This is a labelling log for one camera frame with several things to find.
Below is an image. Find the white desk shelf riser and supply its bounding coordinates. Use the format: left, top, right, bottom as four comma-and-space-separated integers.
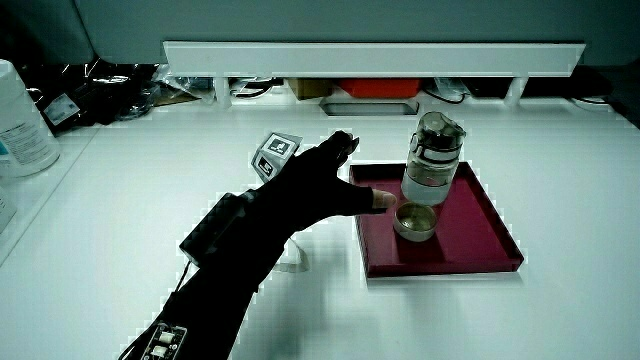
162, 40, 587, 109

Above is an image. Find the clear plastic bag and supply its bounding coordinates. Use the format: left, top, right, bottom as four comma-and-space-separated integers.
151, 63, 217, 105

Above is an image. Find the person's left forearm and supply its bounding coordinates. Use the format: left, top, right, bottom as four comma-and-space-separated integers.
118, 188, 301, 360

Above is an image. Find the flat grey tray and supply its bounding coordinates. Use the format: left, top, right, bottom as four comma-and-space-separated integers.
319, 97, 421, 118

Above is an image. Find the dark red tray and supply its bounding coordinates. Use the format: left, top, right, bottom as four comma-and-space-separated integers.
348, 160, 525, 279

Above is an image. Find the white cable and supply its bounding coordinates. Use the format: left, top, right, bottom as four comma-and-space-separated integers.
568, 94, 614, 113

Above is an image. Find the person's left hand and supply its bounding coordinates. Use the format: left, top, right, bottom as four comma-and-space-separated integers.
251, 130, 398, 236

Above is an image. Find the black plastic bag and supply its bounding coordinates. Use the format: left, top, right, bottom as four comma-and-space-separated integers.
19, 58, 161, 135

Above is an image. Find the large white plastic jar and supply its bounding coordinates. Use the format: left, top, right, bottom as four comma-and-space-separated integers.
0, 58, 62, 179

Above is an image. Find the small metal cup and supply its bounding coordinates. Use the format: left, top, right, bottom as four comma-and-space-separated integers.
392, 201, 440, 243

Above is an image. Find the orange box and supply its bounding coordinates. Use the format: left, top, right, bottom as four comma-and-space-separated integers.
338, 77, 423, 100

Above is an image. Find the black cable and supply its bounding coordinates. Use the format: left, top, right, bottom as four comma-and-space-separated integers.
422, 85, 469, 106

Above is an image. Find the clear bottle with grey lid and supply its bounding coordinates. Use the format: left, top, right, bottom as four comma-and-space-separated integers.
400, 111, 467, 207

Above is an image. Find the brown cardboard box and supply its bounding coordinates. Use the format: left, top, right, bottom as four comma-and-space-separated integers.
287, 77, 334, 101

